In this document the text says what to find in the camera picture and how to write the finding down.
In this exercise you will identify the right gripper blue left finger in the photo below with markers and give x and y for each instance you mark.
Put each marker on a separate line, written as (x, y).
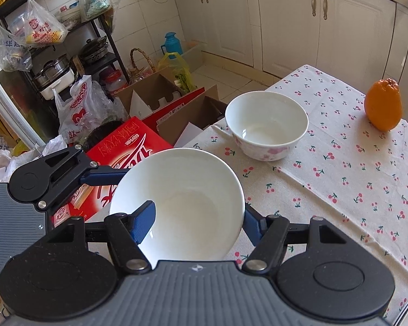
(125, 232)

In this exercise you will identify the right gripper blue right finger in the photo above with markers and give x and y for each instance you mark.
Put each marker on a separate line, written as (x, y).
(268, 235)

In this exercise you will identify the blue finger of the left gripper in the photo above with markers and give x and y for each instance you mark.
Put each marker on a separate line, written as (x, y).
(103, 176)

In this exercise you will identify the white bowl pink flowers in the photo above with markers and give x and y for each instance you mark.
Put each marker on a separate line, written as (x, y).
(266, 125)

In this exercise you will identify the white kitchen cabinets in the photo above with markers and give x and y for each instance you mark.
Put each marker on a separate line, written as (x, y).
(357, 41)

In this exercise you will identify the red white plastic bag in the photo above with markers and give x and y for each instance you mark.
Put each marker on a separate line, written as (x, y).
(87, 109)

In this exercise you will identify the brown cardboard box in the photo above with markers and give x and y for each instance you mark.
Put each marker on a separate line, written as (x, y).
(173, 115)

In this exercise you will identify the cherry print tablecloth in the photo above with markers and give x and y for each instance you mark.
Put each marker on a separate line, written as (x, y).
(343, 169)

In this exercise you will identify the wicker basket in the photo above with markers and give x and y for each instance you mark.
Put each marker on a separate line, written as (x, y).
(141, 66)

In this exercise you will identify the yellow plastic bag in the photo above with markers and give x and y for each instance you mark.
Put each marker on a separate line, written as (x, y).
(176, 69)

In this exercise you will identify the black metal shelf rack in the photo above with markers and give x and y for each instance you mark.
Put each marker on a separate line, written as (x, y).
(29, 76)

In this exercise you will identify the blue thermos jug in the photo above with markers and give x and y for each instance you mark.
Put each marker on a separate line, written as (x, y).
(171, 44)

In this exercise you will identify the hanging snack plastic bag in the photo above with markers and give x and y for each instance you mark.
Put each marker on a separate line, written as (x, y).
(41, 28)

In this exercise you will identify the bumpy orange fruit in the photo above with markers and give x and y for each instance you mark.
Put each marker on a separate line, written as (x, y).
(383, 105)

